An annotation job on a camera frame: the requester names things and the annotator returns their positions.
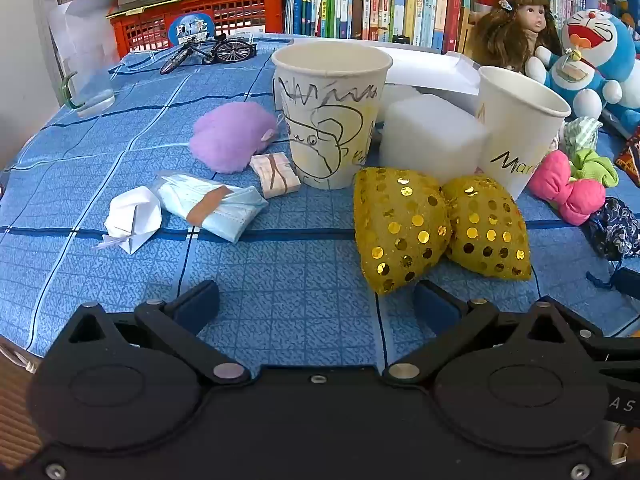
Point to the white paper cup yellow lettering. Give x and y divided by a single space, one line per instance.
515 125

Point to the white paper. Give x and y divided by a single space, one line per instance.
132 215

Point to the red plastic crate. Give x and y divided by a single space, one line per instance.
240 7

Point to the brown haired doll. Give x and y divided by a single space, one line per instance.
520 30

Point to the white cardboard box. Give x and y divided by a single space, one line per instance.
430 70

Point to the red patterned cushion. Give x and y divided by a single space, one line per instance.
631 160

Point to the gold sequin heart pouch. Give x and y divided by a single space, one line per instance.
400 225

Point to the small pink banded bundle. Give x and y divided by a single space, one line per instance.
275 175

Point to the blue cat plush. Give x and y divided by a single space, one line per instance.
595 40

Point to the row of books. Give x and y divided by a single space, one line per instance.
390 0

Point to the green checked cloth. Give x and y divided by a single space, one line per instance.
582 132

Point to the blue checked tablecloth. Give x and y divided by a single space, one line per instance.
300 270

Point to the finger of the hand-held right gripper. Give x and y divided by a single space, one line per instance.
615 332
629 282

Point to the black toy bicycle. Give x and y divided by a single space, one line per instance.
235 51

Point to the scribbled white paper cup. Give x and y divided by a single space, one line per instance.
330 125

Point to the white sponge block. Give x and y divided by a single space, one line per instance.
430 135

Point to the round blue card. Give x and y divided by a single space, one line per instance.
192 30

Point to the pink and green fabric bow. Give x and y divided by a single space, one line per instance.
550 180

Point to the blue face mask pack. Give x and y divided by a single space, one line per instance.
220 210

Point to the purple fluffy plush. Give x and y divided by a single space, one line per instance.
230 135

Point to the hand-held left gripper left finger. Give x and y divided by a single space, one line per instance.
196 306

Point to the dark blue floral scrunchie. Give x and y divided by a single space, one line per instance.
615 230

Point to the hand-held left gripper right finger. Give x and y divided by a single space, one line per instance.
434 306

